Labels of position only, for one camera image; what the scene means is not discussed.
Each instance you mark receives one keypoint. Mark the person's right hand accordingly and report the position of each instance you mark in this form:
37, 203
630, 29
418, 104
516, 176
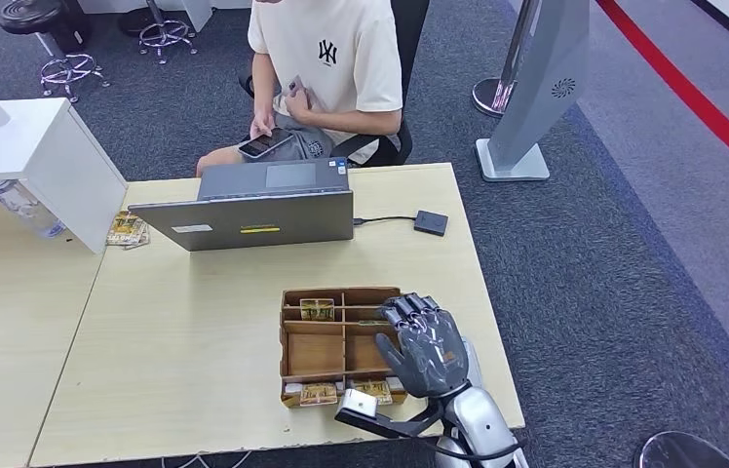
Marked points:
263, 126

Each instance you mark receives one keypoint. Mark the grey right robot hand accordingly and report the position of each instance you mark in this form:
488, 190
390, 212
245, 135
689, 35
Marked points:
429, 355

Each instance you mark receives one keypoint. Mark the person's left hand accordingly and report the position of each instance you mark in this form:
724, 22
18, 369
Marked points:
300, 106

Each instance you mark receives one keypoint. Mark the black smartphone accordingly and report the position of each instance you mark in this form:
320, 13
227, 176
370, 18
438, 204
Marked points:
268, 143

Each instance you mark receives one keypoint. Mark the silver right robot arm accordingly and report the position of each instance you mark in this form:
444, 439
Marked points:
481, 420

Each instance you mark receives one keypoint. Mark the person's right forearm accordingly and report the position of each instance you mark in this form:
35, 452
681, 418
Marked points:
264, 84

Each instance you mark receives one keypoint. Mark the white card reader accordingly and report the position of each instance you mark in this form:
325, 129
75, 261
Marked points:
473, 362

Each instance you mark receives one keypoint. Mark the small white card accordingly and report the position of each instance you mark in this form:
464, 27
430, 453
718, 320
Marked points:
395, 384
293, 389

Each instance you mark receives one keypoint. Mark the gold room key card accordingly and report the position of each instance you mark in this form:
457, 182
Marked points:
318, 394
382, 389
317, 310

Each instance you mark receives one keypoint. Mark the person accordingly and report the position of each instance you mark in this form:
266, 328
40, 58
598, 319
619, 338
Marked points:
332, 51

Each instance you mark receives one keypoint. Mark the wooden card organiser box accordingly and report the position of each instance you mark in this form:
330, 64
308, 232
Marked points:
316, 352

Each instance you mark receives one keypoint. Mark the grey laptop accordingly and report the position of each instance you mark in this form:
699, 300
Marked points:
255, 223

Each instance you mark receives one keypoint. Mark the small black hub box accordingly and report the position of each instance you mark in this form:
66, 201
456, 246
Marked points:
431, 223

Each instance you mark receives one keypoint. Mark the black office chair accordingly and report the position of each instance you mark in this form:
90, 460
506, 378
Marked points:
411, 32

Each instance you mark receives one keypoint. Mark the chrome stool base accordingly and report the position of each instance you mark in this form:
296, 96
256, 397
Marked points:
167, 32

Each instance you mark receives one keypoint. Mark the white desk panel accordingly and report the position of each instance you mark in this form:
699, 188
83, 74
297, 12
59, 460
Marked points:
196, 10

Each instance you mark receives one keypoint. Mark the stack of gold cards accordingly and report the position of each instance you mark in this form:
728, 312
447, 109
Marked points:
127, 230

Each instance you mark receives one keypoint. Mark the white cabinet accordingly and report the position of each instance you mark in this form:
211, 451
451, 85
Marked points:
74, 174

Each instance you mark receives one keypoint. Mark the black waste bin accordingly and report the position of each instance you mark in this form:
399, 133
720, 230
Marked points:
74, 26

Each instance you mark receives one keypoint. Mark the grey kiosk stand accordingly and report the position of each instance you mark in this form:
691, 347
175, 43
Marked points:
545, 64

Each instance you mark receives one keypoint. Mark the clear plastic water bottle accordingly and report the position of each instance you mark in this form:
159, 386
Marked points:
25, 206

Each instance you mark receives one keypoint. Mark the black stool with chrome base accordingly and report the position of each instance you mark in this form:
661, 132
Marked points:
29, 14

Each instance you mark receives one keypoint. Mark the round metal disc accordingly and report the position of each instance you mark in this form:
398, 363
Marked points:
681, 452

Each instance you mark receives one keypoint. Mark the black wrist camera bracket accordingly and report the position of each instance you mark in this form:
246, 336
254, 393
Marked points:
397, 427

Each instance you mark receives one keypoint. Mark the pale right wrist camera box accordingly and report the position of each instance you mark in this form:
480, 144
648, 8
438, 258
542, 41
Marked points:
357, 404

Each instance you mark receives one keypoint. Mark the chrome stanchion post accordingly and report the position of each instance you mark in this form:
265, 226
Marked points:
487, 97

